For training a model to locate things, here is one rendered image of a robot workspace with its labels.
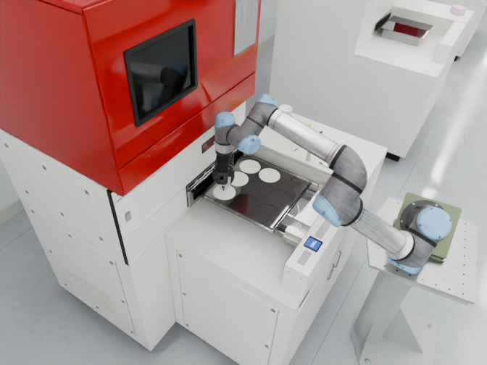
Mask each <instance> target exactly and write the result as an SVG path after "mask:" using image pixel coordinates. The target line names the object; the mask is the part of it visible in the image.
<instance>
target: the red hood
mask: <svg viewBox="0 0 487 365"><path fill-rule="evenodd" d="M260 10H261V0H0V129H2V130H3V131H5V132H7V133H9V134H10V135H13V136H14V137H16V138H18V139H20V140H21V141H23V142H25V143H27V144H28V145H30V146H32V147H34V148H36V149H38V150H39V151H41V152H43V153H45V154H46V155H48V156H50V157H51V158H53V159H56V160H57V161H59V162H61V163H63V164H64V165H66V166H68V167H69V168H71V169H73V170H75V171H76V172H79V173H81V174H82V175H84V176H86V177H87V178H89V179H91V180H93V181H94V182H96V183H98V184H100V185H102V186H104V187H105V188H107V189H109V190H111V191H112V192H114V193H116V194H117V195H119V196H122V197H123V196H125V195H126V194H127V193H129V192H130V191H132V189H134V188H135V187H136V186H137V185H139V184H140V183H142V182H143V181H144V180H145V179H146V178H147V177H149V176H150V175H152V174H153V173H154V172H156V171H157V170H158V169H159V168H160V167H162V166H163V165H164V164H166V163H167V162H168V161H169V160H171V159H172V158H173V157H174V156H176V155H177V154H179V153H180V152H181V151H182V150H183V149H185V148H186V147H187V146H189V145H190V144H191V143H193V142H194V141H195V140H196V139H197V138H199V137H200V136H201V135H203V134H204V133H205V132H206V131H208V130H209V129H210V128H211V127H213V126H214V125H215V117H216V115H217V114H219V113H220V112H232V111H233V110H234V109H236V108H237V107H238V106H240V105H241V104H242V103H243V102H245V101H246V100H247V99H248V98H250V97H251V96H253V95H254V92H255V81H256V71H257V51H258V40H259V21H260Z"/></svg>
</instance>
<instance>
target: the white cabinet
mask: <svg viewBox="0 0 487 365"><path fill-rule="evenodd" d="M379 173H380V172H379ZM379 173H378V175H379ZM378 175H377V177H376V178H375V179H374V181H373V183H372V185H371V186H370V188H369V190H368V191H367V192H366V194H365V196H364V198H363V199H362V201H363V204H364V207H366V208H367V205H368V203H369V200H370V197H371V195H372V191H373V189H374V187H375V183H376V181H377V179H378ZM357 233H358V232H357V231H356V230H354V229H353V228H351V227H350V226H348V227H346V228H345V230H344V231H343V233H342V234H341V236H340V238H339V239H338V241H337V243H336V244H335V246H334V247H333V250H332V251H331V252H330V254H329V256H328V257H327V259H326V260H325V263H324V264H323V266H322V267H321V269H320V271H319V272H318V273H317V276H316V277H315V279H314V280H313V282H312V284H311V285H310V286H309V289H308V290H307V292H306V293H305V295H304V297H303V298H302V300H301V302H300V303H299V305H298V306H297V308H296V310H293V309H291V308H289V307H288V306H286V305H284V304H283V303H281V302H279V301H277V300H275V299H274V298H272V297H270V296H269V295H267V294H265V293H263V292H262V291H261V290H258V289H256V288H255V287H253V286H251V285H250V284H248V283H247V282H244V281H243V280H241V279H239V278H237V277H236V276H234V275H232V274H231V273H229V272H227V271H225V270H224V269H222V268H220V267H218V266H217V265H215V264H213V263H212V262H210V261H208V260H206V259H205V258H203V257H201V256H200V255H198V254H196V253H194V252H193V251H191V250H189V249H187V248H186V247H184V246H182V245H181V244H179V243H177V242H175V241H174V240H172V239H170V238H168V237H167V236H165V242H166V248H167V258H168V264H169V269H170V279H171V285H172V296H173V301H174V307H175V317H176V322H177V323H179V324H181V325H182V326H184V327H185V328H186V329H187V330H189V331H191V332H192V333H193V334H195V335H197V336H198V337H200V338H201V339H202V340H204V341H206V342H207V343H209V344H210V345H212V346H213V347H215V348H216V349H218V350H219V351H221V352H222V353H224V354H225V355H226V356H228V357H229V358H231V359H233V360H234V361H235V362H237V363H238V364H240V365H289V363H290V361H291V359H292V358H293V356H294V354H295V352H296V350H297V348H298V347H299V345H300V343H301V341H302V340H303V338H304V336H305V335H306V333H307V330H308V329H309V327H310V325H311V323H312V322H313V320H314V318H315V317H316V315H317V312H318V311H319V310H320V307H321V305H322V304H323V302H324V300H325V299H326V297H327V295H328V294H329V292H330V289H331V288H332V287H333V284H334V282H335V281H336V279H337V277H338V276H339V274H340V272H341V270H342V269H343V267H344V264H345V263H346V261H347V259H348V257H349V254H350V253H351V249H352V246H353V245H354V241H355V238H356V236H357Z"/></svg>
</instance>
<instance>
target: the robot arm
mask: <svg viewBox="0 0 487 365"><path fill-rule="evenodd" d="M278 106H279V103H278V102H277V101H276V100H275V99H274V98H273V97H271V96H269V95H267V94H262V95H261V96H260V97H259V99H258V100H257V101H256V102H255V105H254V106H253V108H252V109H251V111H250V112H249V114H248V116H247V117H246V119H245V120H244V121H243V123H242V125H241V126H239V125H237V124H236V123H235V122H236V120H235V117H234V115H233V114H232V113H230V112H220V113H219V114H217V115H216V117H215V141H213V143H215V153H216V154H217V156H216V161H215V166H214V168H215V169H213V173H212V176H213V179H214V181H215V182H216V183H217V186H218V187H219V188H220V189H221V190H223V191H225V190H227V189H228V188H229V186H230V184H231V183H232V182H233V180H234V177H235V170H233V159H234V154H233V149H234V147H236V148H237V149H238V150H239V151H242V152H244V153H245V154H248V155H252V154H254V153H256V152H257V150H258V149H259V145H260V144H261V140H260V139H259V137H258V136H259V134H260V133H261V132H262V130H263V129H264V127H265V125H266V126H268V127H269V128H271V129H272V130H274V131H275V132H277V133H279V134H281V135H282V136H283V137H285V138H287V139H289V140H290V141H292V142H293V143H295V144H296V145H298V146H300V147H302V148H303V149H304V150H306V151H308V152H310V153H311V154H313V155H314V156H316V157H317V158H319V159H321V160H323V161H324V162H326V163H327V164H328V168H329V169H331V170H333V173H332V175H331V176H330V177H329V179H328V181H327V182H326V184H324V186H323V187H322V189H321V191H320V192H319V193H318V194H317V195H316V198H315V200H314V201H313V203H312V208H313V209H314V210H315V211H316V212H317V213H318V214H319V215H320V216H321V217H322V218H324V219H325V220H326V221H327V222H329V223H330V224H331V225H333V226H334V227H340V226H342V227H348V226H350V227H351V228H353V229H354V230H356V231H357V232H359V233H361V234H362V235H364V236H365V237H366V238H368V239H370V240H371V241H372V242H374V243H376V244H377V245H379V246H380V247H381V248H384V249H385V250H386V254H387V255H388V261H389V262H391V263H392V264H393V265H395V266H396V267H398V268H400V269H402V270H404V271H405V272H409V273H410V274H417V273H418V272H419V271H420V269H422V268H423V265H424V263H425V262H426V261H427V260H428V258H429V256H430V255H431V254H432V252H433V251H434V249H435V248H436V246H437V245H438V244H439V242H440V241H441V239H442V238H445V237H446V236H447V235H448V234H449V232H450V231H451V218H450V216H449V215H448V214H447V213H446V212H445V211H444V210H443V209H440V208H437V207H434V206H431V205H426V204H423V205H419V206H415V207H413V208H412V209H410V210H409V211H408V213H407V215H406V217H405V222H404V223H405V227H406V229H407V231H403V230H400V231H398V230H397V229H396V228H395V227H393V226H391V225H390V224H389V223H387V222H386V221H384V220H383V219H381V218H380V217H379V216H377V215H376V214H374V213H373V212H371V211H370V210H369V209H367V208H366V207H364V204H363V201H362V199H361V198H360V195H361V194H362V192H363V190H364V189H365V188H366V185H367V170H366V167H365V164H364V162H363V161H362V159H361V158H360V156H359V155H358V154H357V153H356V151H354V150H353V149H352V148H350V147H349V146H347V145H346V144H341V145H340V144H338V143H336V142H335V141H333V140H331V139H330V138H328V137H326V136H324V135H323V134H321V133H319V132H317V131H316V130H314V129H312V128H311V127H309V126H308V125H305V124H304V123H303V122H301V121H299V120H297V119H296V118H294V117H292V116H291V115H289V114H287V113H285V112H284V111H282V110H281V109H279V108H278ZM231 155H232V156H233V157H232V156H231ZM223 185H224V189H223Z"/></svg>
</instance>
